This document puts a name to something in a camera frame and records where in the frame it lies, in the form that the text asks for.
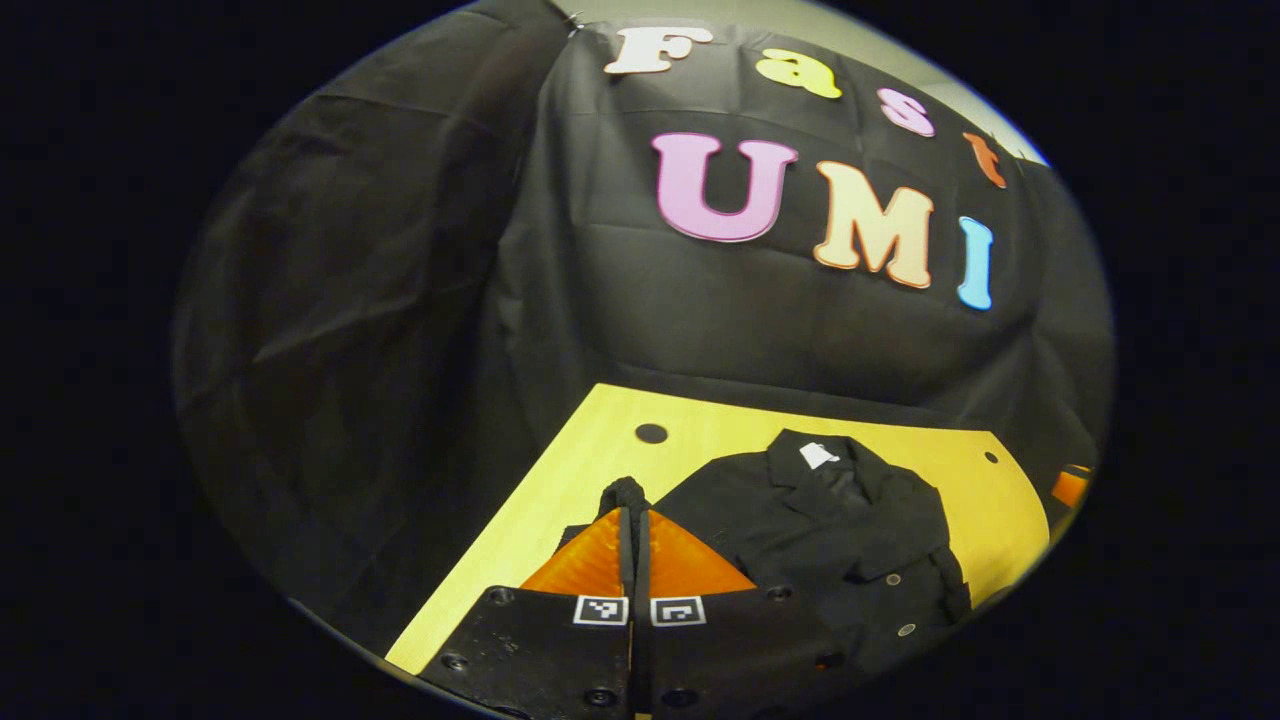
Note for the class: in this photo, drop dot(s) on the black jacket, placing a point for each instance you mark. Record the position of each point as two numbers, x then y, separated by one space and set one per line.
830 520

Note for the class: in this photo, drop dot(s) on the small black cloth clip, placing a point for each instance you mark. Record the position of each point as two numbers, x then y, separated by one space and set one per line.
575 20

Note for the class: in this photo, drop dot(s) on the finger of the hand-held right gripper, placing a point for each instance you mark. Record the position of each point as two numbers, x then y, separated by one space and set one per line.
1070 487

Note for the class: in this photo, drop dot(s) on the black backdrop cloth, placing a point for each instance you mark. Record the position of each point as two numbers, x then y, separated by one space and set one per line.
400 300

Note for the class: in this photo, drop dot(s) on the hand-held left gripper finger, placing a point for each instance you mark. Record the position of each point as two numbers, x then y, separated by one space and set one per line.
643 655
627 650

